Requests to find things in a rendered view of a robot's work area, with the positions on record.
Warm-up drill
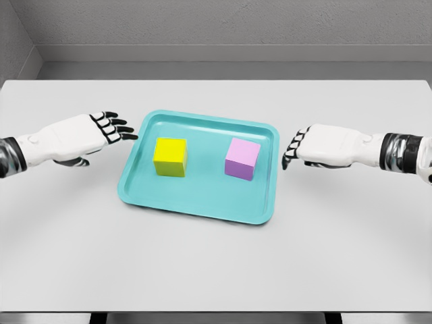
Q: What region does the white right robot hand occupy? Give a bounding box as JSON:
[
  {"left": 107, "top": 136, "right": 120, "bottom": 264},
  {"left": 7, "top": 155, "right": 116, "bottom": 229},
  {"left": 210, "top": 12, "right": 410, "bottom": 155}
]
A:
[{"left": 281, "top": 124, "right": 355, "bottom": 171}]

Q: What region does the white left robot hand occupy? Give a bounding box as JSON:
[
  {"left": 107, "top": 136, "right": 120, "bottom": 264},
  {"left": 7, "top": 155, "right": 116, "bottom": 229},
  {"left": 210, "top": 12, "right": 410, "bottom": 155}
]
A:
[{"left": 48, "top": 111, "right": 140, "bottom": 167}]

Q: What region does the pink cube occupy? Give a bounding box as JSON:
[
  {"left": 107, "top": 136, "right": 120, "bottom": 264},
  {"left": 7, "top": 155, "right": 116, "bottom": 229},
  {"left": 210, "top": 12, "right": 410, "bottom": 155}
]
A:
[{"left": 224, "top": 136, "right": 262, "bottom": 182}]

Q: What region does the yellow cube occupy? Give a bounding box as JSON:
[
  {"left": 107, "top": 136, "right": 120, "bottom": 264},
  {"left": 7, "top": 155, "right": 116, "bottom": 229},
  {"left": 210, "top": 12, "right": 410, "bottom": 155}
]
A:
[{"left": 153, "top": 137, "right": 188, "bottom": 178}]

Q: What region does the teal rectangular tray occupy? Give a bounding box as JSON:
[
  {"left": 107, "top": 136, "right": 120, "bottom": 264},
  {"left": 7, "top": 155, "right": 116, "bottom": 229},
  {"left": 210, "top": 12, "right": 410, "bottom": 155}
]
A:
[{"left": 117, "top": 109, "right": 280, "bottom": 225}]

